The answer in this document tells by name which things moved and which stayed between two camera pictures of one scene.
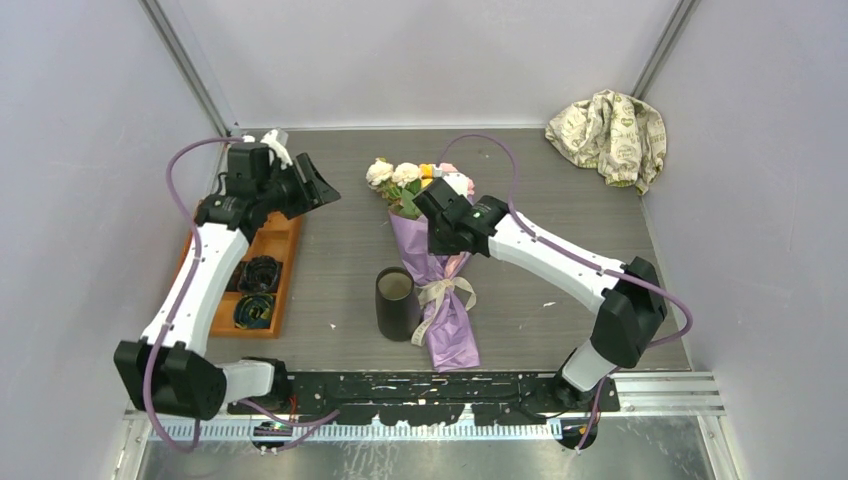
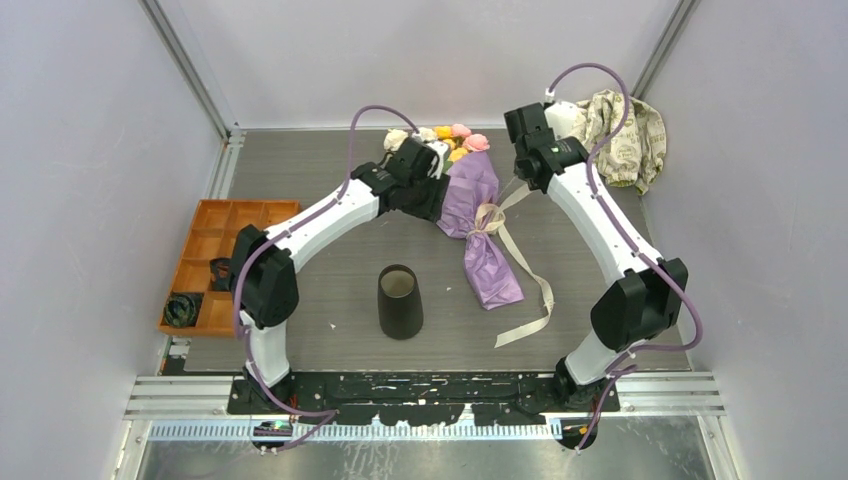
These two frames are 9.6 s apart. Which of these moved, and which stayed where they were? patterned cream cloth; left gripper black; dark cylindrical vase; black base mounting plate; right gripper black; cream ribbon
Moved: left gripper black; cream ribbon; right gripper black
Stayed: patterned cream cloth; dark cylindrical vase; black base mounting plate
